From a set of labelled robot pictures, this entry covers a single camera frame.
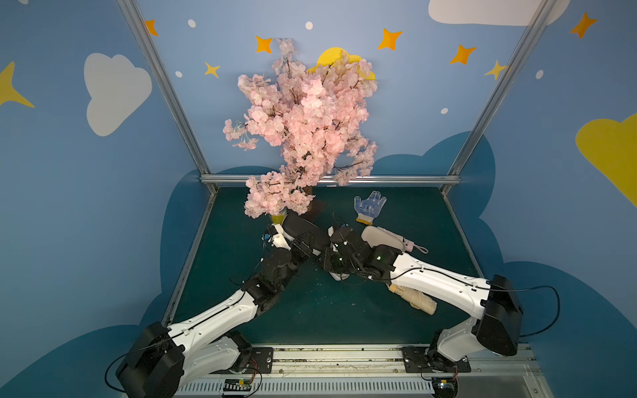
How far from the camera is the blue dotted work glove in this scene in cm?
113

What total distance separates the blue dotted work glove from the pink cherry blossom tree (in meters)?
0.34

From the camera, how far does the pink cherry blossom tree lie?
26.3 inches
